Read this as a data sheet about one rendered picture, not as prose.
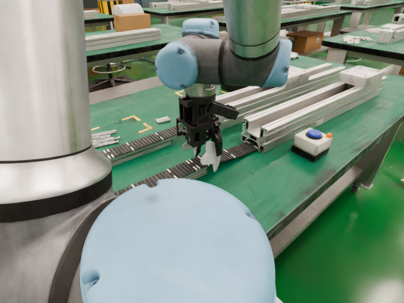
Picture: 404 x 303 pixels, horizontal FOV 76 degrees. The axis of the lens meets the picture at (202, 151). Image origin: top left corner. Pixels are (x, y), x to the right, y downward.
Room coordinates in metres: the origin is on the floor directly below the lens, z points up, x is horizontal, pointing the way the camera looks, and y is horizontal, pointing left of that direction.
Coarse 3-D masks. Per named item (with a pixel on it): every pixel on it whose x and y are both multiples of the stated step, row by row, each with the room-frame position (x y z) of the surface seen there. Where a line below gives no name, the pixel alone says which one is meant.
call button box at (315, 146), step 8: (296, 136) 0.67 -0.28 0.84; (304, 136) 0.66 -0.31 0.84; (296, 144) 0.67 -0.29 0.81; (304, 144) 0.65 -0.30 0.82; (312, 144) 0.63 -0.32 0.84; (320, 144) 0.62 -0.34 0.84; (328, 144) 0.65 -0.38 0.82; (296, 152) 0.66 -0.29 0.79; (304, 152) 0.64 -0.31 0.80; (312, 152) 0.62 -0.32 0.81; (320, 152) 0.63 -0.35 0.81; (312, 160) 0.62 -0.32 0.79
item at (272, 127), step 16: (384, 80) 1.13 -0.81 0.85; (304, 96) 0.92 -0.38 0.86; (320, 96) 0.96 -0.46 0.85; (336, 96) 0.92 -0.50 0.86; (352, 96) 0.97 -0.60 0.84; (368, 96) 1.06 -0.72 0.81; (272, 112) 0.78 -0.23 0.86; (288, 112) 0.84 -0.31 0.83; (304, 112) 0.78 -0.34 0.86; (320, 112) 0.83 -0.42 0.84; (336, 112) 0.91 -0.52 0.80; (256, 128) 0.74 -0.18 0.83; (272, 128) 0.67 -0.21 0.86; (288, 128) 0.72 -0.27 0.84; (304, 128) 0.78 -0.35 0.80; (272, 144) 0.68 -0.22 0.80
